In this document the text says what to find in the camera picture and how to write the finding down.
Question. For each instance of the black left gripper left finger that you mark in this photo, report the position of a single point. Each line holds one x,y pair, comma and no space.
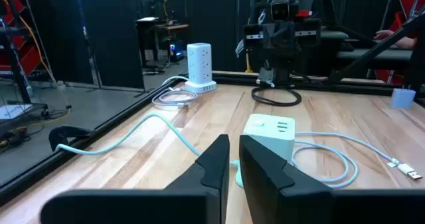
199,190

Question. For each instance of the yellow plug connector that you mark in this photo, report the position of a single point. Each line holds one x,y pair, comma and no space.
248,62

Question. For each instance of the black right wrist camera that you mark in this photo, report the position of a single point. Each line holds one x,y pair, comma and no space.
284,8

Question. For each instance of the black computer tower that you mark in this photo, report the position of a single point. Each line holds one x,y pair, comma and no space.
176,51

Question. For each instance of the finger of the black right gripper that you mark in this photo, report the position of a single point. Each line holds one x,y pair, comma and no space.
289,36
273,37

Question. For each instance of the light blue box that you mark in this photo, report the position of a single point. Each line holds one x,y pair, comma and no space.
403,98

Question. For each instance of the black partition panel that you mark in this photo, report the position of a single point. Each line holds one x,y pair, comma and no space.
109,34

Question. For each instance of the black rolling stand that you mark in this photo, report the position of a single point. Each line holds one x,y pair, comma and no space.
18,71

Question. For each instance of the mint green cube power strip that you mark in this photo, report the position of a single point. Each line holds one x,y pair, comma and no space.
269,134

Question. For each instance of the person's forearm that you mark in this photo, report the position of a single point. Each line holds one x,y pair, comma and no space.
405,43

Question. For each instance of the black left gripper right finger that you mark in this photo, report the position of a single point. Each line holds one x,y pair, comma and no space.
265,190

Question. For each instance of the white tower power strip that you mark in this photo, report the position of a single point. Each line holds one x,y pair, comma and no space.
199,64

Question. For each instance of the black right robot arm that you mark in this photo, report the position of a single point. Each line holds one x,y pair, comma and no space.
282,69

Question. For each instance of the black desk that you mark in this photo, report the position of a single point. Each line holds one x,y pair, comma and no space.
146,31

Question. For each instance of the person's hand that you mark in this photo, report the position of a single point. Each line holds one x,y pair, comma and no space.
383,34

